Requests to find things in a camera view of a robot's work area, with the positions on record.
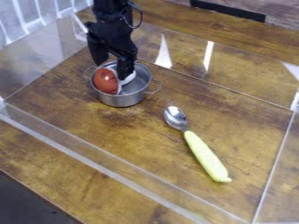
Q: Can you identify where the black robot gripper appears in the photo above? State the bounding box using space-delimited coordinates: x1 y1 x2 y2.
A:
86 11 138 81

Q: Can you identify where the red brown toy mushroom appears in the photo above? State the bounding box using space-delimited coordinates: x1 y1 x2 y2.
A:
92 62 138 95

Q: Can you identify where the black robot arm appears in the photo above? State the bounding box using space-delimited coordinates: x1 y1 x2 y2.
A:
86 0 138 81

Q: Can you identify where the small silver metal pot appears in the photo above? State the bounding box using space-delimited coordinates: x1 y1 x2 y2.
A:
83 61 160 108

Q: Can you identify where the black bar at table edge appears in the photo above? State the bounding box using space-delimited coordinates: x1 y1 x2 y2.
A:
190 0 267 23

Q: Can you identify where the spoon with yellow handle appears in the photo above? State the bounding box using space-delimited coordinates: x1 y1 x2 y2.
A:
163 106 231 183

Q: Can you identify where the clear acrylic enclosure wall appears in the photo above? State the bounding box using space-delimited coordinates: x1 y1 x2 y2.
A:
0 101 249 224

